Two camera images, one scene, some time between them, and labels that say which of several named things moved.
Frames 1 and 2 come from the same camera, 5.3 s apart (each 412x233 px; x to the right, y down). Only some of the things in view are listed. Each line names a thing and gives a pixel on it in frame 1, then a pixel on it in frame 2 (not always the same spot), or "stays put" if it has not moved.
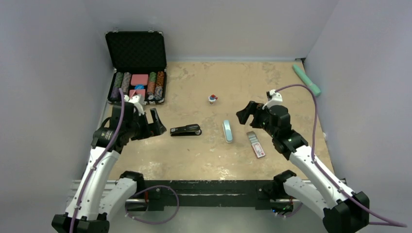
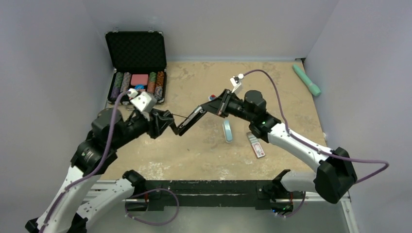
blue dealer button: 139,87 stays put
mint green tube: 301,74 stays put
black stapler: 188,130 to 186,123
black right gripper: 254,108 to 219,106
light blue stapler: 227,130 stays put
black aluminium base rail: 200,194 stays put
